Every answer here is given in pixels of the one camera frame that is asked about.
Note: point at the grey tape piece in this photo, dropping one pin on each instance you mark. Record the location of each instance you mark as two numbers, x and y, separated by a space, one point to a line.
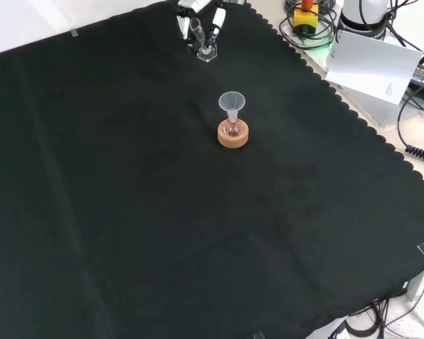
74 33

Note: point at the black bench cloth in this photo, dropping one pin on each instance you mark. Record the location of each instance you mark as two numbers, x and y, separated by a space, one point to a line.
127 183

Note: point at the aluminium profile bracket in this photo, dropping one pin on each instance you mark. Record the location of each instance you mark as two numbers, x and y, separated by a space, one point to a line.
422 282

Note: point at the clear plastic funnel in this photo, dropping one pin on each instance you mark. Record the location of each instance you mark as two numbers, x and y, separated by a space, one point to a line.
232 100

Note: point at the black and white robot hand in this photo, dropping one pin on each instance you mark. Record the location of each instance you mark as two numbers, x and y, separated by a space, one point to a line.
217 19

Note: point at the yellow stop button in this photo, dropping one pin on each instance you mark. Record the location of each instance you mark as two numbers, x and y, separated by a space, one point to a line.
305 19

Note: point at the pale board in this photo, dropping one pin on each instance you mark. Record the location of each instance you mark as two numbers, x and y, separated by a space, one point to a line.
367 63

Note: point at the small glass round-bottom flask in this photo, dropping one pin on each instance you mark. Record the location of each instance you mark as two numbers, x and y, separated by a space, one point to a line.
232 129

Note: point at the clear glass graduated cylinder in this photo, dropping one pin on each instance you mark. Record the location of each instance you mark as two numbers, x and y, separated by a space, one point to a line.
207 56

